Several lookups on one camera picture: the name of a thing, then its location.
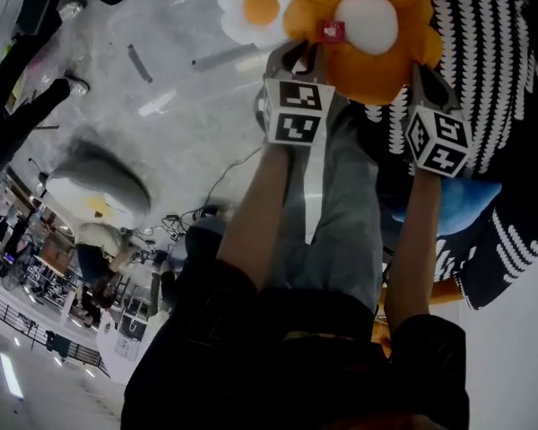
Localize black and white patterned blanket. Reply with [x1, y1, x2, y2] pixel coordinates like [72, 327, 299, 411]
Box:
[362, 0, 538, 311]

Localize person's black printed shirt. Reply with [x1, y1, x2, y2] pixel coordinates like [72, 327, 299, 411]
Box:
[120, 221, 472, 430]

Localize clear plastic storage box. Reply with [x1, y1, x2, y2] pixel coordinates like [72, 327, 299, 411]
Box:
[105, 0, 297, 118]

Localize orange sofa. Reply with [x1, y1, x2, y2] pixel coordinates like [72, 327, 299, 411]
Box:
[371, 279, 461, 357]

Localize person's grey jeans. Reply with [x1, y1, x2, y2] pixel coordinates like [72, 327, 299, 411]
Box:
[259, 100, 385, 317]

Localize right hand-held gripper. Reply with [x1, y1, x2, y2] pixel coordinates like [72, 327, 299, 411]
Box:
[403, 63, 474, 179]

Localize orange flower cushion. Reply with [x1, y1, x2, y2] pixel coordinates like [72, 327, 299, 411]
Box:
[282, 0, 445, 106]

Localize grey floor cable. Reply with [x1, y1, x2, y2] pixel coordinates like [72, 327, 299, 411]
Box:
[204, 145, 264, 217]

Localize person's right forearm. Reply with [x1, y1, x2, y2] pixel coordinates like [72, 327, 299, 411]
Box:
[383, 168, 443, 335]

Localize blue star cushion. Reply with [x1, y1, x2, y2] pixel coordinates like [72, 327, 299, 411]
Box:
[392, 176, 503, 237]

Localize round fried egg pouf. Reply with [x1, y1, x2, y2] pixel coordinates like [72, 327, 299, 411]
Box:
[44, 139, 152, 231]

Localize person's left forearm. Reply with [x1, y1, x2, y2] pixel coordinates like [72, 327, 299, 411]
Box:
[215, 143, 292, 290]

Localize black cable tangle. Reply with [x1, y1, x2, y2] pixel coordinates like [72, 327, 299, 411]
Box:
[161, 203, 234, 242]

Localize white flower cushion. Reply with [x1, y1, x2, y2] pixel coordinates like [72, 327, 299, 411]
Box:
[217, 0, 297, 47]

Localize black metal railing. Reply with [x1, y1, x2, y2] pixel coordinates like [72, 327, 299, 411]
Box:
[0, 284, 111, 378]

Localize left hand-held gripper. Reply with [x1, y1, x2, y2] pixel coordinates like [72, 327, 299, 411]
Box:
[253, 40, 337, 147]

